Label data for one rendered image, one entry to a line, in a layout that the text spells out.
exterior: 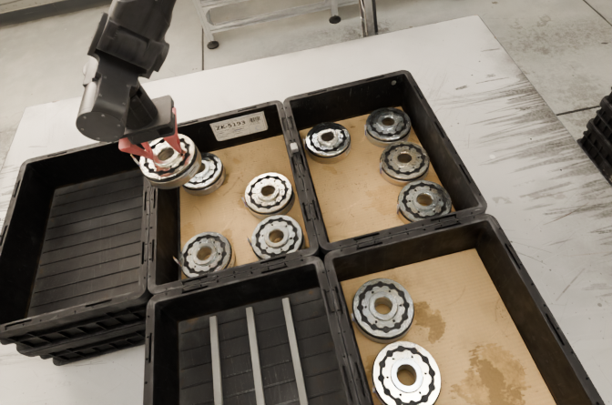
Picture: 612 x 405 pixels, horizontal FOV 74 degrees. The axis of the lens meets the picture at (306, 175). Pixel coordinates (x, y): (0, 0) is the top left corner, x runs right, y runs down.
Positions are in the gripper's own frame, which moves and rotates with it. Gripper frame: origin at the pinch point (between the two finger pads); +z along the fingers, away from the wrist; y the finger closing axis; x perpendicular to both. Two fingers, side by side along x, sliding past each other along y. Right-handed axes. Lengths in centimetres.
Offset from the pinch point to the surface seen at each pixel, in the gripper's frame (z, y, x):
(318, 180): 22.2, 25.2, 1.2
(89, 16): 108, -113, 262
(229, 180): 21.6, 5.6, 6.8
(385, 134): 19.9, 42.4, 7.4
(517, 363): 22, 48, -42
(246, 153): 22.0, 10.1, 13.9
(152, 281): 10.5, -6.6, -18.8
